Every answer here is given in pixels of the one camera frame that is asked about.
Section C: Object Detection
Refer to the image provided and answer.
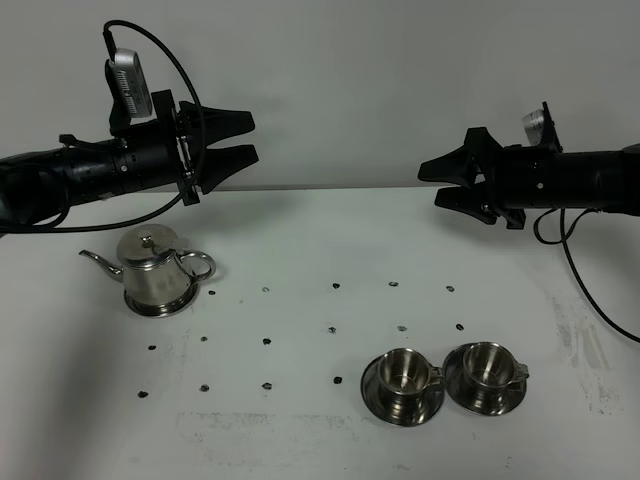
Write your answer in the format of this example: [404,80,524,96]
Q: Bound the right stainless steel teacup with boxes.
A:
[462,342,529,400]

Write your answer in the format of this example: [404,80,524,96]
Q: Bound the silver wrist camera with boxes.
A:
[522,109,545,146]
[106,48,153,119]

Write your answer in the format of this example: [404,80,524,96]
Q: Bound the black left camera cable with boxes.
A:
[0,20,204,234]

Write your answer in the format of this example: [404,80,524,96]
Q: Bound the stainless steel teacup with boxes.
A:
[462,342,529,400]
[376,348,443,408]

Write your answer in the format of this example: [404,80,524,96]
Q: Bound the left stainless steel teacup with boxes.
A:
[376,348,443,408]

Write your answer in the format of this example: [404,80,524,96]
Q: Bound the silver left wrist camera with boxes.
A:
[106,48,153,119]

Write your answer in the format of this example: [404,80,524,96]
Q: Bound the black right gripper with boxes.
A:
[417,103,563,230]

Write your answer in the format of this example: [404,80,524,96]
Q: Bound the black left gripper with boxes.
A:
[109,90,259,195]

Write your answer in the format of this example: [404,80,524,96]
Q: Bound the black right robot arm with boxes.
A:
[418,103,639,230]

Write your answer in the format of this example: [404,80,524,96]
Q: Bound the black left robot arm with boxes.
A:
[1,90,258,233]

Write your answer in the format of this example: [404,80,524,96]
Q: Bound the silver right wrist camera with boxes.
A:
[522,109,545,146]

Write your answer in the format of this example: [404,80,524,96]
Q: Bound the right stainless steel saucer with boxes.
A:
[442,342,528,416]

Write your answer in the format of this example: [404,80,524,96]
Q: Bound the stainless steel teapot saucer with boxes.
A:
[123,285,199,318]

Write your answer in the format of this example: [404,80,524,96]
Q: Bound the left stainless steel saucer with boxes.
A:
[360,354,445,427]

